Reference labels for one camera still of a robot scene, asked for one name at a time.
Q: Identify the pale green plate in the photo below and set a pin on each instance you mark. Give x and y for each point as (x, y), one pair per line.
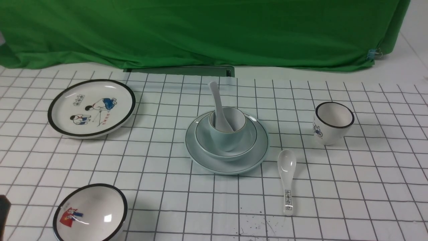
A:
(249, 161)

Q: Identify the white grid tablecloth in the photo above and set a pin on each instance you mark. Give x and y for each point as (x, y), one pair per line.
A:
(371, 185)

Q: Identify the black-rimmed white cup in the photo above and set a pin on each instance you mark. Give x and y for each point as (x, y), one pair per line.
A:
(331, 122)

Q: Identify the pale green bowl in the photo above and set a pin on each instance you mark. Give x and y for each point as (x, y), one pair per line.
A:
(241, 146)

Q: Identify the black-rimmed illustrated white bowl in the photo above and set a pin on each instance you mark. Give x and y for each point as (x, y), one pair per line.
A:
(95, 212)

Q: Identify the black-rimmed illustrated white plate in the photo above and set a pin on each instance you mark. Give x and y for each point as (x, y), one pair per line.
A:
(91, 108)

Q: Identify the green metal base bar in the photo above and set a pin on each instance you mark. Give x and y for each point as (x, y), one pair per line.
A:
(200, 70)

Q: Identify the black object at left edge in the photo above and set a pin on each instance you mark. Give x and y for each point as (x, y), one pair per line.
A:
(5, 206)

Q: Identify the blue binder clip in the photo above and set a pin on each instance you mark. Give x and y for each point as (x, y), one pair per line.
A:
(374, 54)

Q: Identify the plain white spoon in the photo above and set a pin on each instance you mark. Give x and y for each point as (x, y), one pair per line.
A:
(219, 107)

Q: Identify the green backdrop cloth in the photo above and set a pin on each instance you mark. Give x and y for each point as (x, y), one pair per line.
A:
(323, 35)

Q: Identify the pale green cup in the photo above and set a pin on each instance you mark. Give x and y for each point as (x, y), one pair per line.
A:
(227, 133)

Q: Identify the white spoon with label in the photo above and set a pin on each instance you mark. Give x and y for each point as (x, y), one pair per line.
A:
(286, 164)

